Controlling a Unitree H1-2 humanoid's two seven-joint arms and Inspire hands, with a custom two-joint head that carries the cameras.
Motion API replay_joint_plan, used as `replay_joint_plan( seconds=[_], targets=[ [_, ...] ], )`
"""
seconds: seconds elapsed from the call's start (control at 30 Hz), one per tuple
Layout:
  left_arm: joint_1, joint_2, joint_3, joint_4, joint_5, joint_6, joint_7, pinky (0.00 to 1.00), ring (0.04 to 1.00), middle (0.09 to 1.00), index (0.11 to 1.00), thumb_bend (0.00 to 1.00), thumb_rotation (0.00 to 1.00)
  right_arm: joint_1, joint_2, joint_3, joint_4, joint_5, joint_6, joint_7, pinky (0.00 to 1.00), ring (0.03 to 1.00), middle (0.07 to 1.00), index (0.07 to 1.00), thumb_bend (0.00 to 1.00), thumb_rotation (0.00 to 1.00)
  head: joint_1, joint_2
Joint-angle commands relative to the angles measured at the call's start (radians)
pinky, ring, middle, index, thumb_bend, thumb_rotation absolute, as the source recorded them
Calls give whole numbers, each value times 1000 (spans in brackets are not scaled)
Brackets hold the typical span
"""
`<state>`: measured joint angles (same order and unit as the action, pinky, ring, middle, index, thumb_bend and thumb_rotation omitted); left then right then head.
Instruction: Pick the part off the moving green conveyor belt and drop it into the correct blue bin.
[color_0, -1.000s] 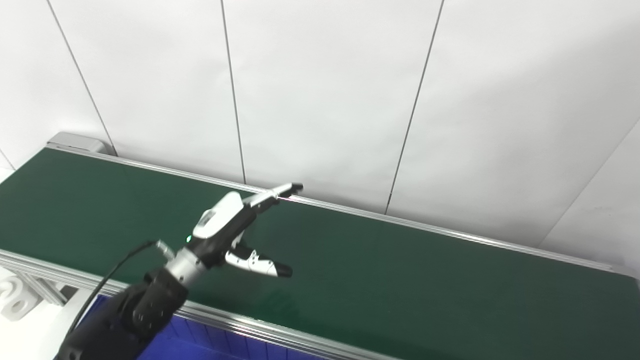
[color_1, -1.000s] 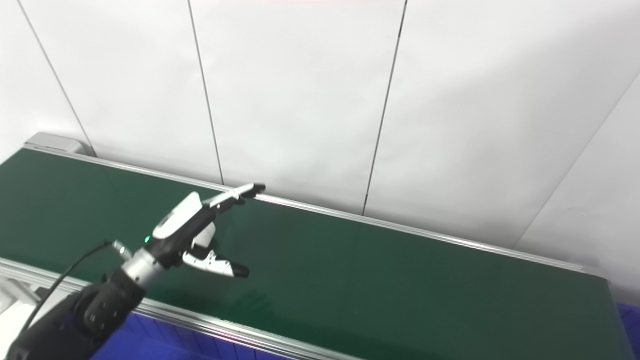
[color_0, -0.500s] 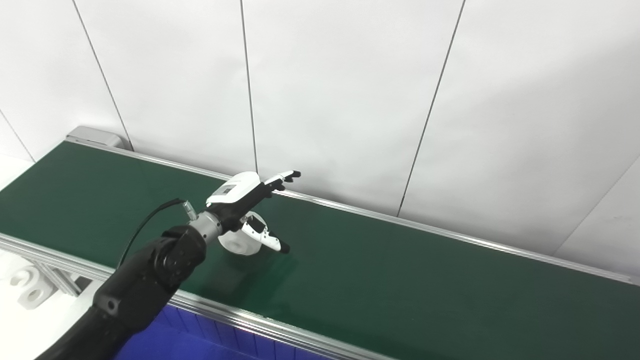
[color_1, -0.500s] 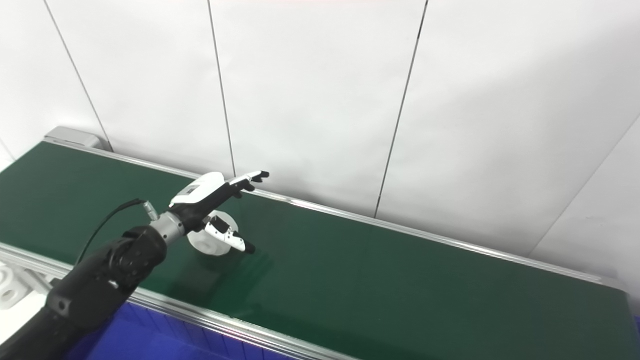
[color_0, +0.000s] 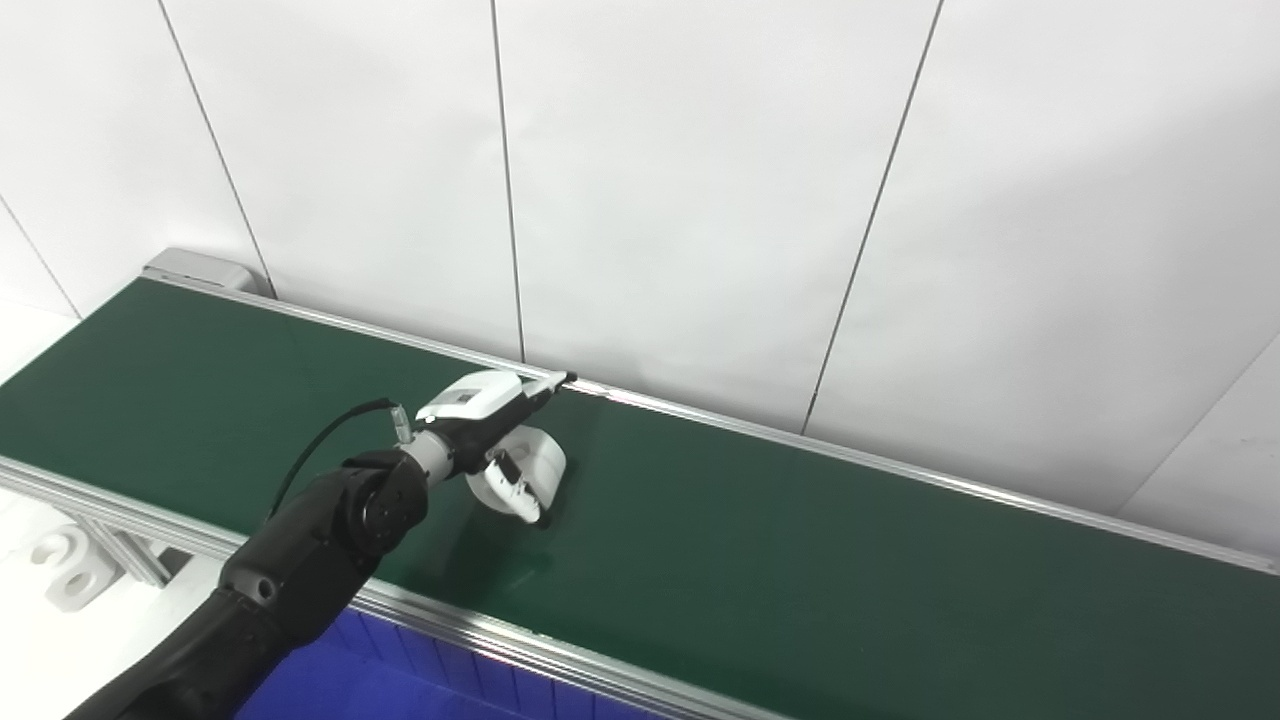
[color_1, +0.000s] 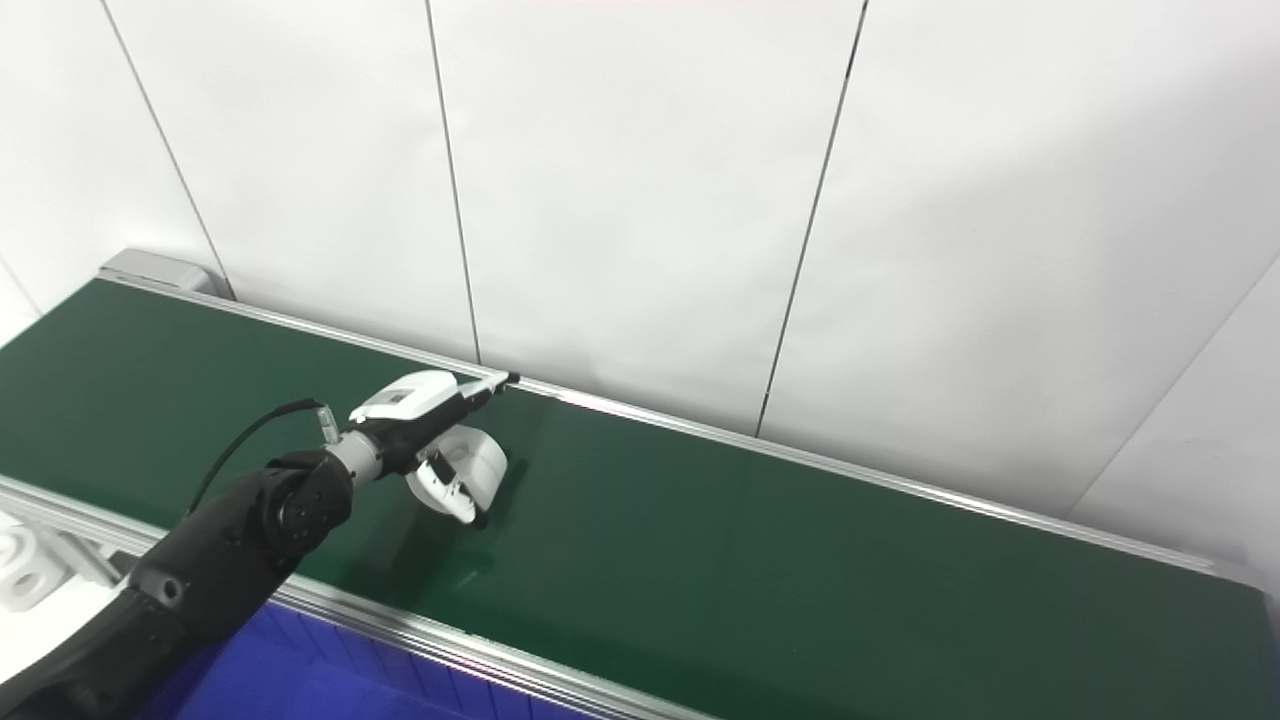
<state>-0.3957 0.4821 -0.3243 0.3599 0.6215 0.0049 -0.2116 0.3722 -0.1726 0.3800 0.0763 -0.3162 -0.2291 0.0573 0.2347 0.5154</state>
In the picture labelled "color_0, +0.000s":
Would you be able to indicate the white round part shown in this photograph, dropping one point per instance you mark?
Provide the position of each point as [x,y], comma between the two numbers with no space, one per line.
[546,460]

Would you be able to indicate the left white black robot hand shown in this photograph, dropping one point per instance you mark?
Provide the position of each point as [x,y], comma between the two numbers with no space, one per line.
[475,400]

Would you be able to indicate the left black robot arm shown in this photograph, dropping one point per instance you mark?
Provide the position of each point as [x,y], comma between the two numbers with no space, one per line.
[300,560]

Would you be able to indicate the white plastic bracket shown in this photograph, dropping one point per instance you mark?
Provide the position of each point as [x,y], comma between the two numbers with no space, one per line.
[75,570]

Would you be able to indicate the green conveyor belt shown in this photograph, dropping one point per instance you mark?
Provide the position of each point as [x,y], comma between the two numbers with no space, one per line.
[800,560]

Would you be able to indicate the blue plastic bin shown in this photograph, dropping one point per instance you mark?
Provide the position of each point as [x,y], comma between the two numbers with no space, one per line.
[400,670]

